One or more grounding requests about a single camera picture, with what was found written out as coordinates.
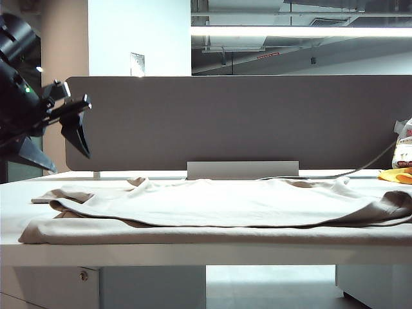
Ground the ceiling air vent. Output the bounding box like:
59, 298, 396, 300
309, 17, 351, 27

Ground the white drawer cabinet with lock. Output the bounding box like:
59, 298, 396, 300
0, 266, 101, 309

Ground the white desk support panel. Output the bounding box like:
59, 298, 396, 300
99, 265, 207, 309

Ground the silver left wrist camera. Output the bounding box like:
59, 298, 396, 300
42, 79, 71, 104

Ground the long ceiling light strip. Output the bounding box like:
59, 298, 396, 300
191, 25, 412, 38

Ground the grey cable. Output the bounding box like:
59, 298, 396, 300
259, 140, 397, 180

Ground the white plain cabinet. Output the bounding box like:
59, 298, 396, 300
335, 265, 412, 309

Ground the dark glass door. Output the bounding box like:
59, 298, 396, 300
6, 35, 44, 184

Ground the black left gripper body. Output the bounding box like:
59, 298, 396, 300
0, 93, 93, 149

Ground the metal wall plate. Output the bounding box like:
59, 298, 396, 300
130, 51, 145, 78

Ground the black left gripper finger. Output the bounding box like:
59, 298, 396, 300
60, 110, 92, 160
16, 135, 59, 174

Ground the beige T-shirt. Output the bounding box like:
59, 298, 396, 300
18, 176, 412, 245

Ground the grey fabric desk divider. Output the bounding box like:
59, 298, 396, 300
64, 75, 412, 173

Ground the printed snack bag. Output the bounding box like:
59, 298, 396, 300
391, 117, 412, 170

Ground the yellow orange cloth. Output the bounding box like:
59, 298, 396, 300
377, 167, 412, 185

